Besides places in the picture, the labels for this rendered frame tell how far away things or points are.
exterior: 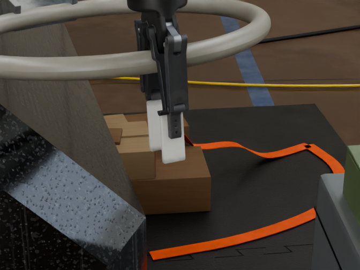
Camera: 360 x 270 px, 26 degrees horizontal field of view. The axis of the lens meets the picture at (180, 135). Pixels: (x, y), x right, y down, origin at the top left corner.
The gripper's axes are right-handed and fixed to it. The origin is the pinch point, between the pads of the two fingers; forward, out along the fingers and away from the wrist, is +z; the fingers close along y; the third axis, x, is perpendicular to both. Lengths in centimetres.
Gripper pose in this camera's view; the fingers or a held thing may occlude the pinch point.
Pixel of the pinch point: (165, 132)
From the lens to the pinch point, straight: 102.3
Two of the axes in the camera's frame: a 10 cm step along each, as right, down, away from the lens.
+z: 0.6, 9.4, 3.3
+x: -9.3, 1.7, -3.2
